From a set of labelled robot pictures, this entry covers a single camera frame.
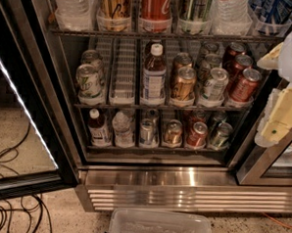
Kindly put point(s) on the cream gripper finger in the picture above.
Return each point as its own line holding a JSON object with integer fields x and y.
{"x": 270, "y": 60}
{"x": 277, "y": 119}

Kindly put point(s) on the red coke can bottom shelf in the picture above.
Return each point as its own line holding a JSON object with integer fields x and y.
{"x": 196, "y": 137}

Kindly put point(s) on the red can middle rear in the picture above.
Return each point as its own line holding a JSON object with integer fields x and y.
{"x": 232, "y": 50}

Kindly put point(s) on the red can middle front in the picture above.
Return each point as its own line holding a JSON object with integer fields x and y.
{"x": 246, "y": 85}

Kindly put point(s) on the right fridge glass door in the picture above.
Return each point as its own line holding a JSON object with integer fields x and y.
{"x": 267, "y": 166}

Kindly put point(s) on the white can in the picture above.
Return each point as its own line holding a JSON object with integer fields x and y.
{"x": 215, "y": 84}
{"x": 205, "y": 49}
{"x": 209, "y": 62}

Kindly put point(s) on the white can middle front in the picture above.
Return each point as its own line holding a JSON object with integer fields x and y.
{"x": 215, "y": 84}

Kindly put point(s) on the white can middle rear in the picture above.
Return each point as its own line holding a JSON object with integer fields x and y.
{"x": 205, "y": 49}

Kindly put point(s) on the green can bottom rear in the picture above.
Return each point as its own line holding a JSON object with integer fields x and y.
{"x": 216, "y": 119}

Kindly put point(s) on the green can bottom front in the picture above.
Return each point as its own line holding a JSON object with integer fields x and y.
{"x": 220, "y": 135}

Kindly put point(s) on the red coke can behind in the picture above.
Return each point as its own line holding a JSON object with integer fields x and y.
{"x": 196, "y": 116}

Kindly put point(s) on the gold can middle rear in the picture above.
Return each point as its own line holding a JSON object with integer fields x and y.
{"x": 181, "y": 59}

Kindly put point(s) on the gold can middle front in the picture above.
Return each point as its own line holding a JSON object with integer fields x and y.
{"x": 183, "y": 84}

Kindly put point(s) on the green can top shelf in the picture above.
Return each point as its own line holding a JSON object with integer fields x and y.
{"x": 193, "y": 15}

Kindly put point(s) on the gold can bottom shelf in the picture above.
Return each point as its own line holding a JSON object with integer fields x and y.
{"x": 173, "y": 132}

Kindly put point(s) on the gold can shelf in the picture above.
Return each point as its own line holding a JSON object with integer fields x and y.
{"x": 114, "y": 15}
{"x": 173, "y": 132}

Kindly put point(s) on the stainless steel fridge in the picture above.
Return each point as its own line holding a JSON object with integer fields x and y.
{"x": 159, "y": 178}

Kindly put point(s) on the red coke can top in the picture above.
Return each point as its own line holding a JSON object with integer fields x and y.
{"x": 155, "y": 15}

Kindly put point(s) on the silver can bottom rear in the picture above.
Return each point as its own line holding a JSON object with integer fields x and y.
{"x": 153, "y": 114}

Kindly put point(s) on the silver can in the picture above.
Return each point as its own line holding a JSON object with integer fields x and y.
{"x": 153, "y": 114}
{"x": 147, "y": 131}

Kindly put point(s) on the silver can bottom front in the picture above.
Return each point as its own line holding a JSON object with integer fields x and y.
{"x": 147, "y": 131}

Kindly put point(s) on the empty white shelf glider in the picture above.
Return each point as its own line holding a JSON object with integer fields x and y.
{"x": 123, "y": 77}

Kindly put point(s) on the clear water bottle bottom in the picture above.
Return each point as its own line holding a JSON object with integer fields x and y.
{"x": 123, "y": 132}

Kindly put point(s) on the gold can top shelf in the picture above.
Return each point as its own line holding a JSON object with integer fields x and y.
{"x": 114, "y": 15}

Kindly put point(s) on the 7up can rear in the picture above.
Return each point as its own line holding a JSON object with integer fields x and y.
{"x": 94, "y": 58}

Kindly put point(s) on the green 7up can front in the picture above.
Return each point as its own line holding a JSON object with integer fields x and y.
{"x": 88, "y": 80}

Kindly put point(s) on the brown tea bottle bottom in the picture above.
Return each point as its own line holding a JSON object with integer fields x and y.
{"x": 98, "y": 127}

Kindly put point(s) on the brown tea bottle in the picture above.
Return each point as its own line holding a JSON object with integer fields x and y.
{"x": 154, "y": 73}
{"x": 98, "y": 127}

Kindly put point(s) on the open fridge glass door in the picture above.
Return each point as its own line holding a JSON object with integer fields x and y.
{"x": 36, "y": 153}

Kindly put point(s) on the blue cans top right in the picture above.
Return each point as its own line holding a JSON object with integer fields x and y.
{"x": 271, "y": 16}

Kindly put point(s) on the water bottle top right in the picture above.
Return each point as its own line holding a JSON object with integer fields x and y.
{"x": 230, "y": 17}

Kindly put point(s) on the brown tea bottle middle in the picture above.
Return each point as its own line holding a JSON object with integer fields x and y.
{"x": 154, "y": 73}

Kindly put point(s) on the clear plastic bin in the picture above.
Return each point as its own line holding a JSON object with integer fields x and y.
{"x": 157, "y": 221}

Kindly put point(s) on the water bottle top left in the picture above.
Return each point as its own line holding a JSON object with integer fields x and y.
{"x": 75, "y": 15}

